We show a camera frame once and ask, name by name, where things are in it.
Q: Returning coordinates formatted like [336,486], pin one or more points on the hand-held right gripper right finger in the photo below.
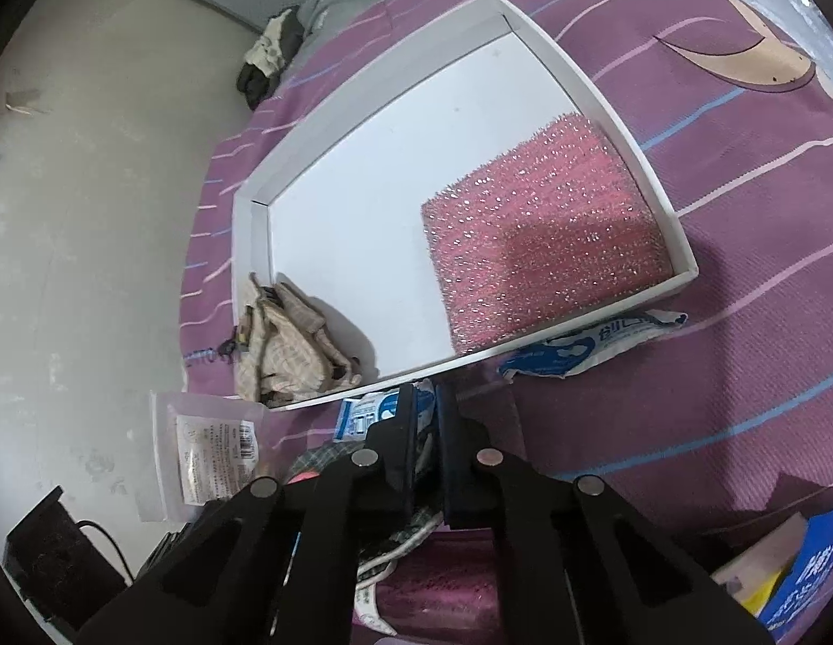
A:
[451,457]

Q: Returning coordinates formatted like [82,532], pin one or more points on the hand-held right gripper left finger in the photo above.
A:
[396,457]

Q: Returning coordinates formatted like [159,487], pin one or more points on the blue white wipes packet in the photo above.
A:
[359,416]
[578,353]

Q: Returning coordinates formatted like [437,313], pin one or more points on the white cardboard box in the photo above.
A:
[363,228]

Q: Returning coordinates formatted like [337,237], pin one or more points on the beige plaid cloth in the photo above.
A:
[282,349]

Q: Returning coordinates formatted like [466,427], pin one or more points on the clear zip bag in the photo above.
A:
[208,450]

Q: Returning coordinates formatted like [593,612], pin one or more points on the pink glitter sponge cloth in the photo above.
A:
[537,235]

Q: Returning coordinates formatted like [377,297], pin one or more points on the purple striped bed sheet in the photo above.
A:
[725,383]

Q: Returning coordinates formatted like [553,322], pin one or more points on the brown cardboard piece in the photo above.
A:
[752,568]

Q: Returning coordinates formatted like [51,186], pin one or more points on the black box device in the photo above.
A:
[47,551]

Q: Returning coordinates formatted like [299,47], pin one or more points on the dark blue packet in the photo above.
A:
[809,578]

